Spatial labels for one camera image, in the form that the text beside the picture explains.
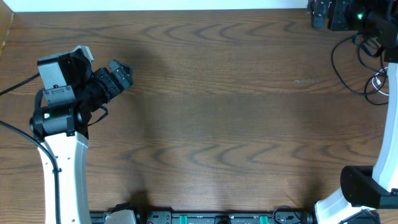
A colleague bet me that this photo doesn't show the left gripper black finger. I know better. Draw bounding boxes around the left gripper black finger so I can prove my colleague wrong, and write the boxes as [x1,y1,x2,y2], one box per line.
[108,60,129,90]
[121,63,133,86]

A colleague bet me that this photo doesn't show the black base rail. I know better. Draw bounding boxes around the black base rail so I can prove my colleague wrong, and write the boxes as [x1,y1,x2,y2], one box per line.
[90,210,382,224]

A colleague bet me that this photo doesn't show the white cable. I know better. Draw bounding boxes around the white cable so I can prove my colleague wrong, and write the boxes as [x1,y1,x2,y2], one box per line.
[371,67,389,96]

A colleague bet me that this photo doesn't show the black left camera cable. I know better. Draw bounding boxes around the black left camera cable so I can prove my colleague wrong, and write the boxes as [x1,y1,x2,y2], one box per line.
[0,73,62,224]

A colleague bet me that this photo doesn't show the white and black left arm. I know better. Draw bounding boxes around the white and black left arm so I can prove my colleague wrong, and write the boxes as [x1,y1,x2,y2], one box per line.
[29,45,133,223]

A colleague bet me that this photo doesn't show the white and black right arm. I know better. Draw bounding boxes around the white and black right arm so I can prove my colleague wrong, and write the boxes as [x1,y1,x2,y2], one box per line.
[301,0,397,223]

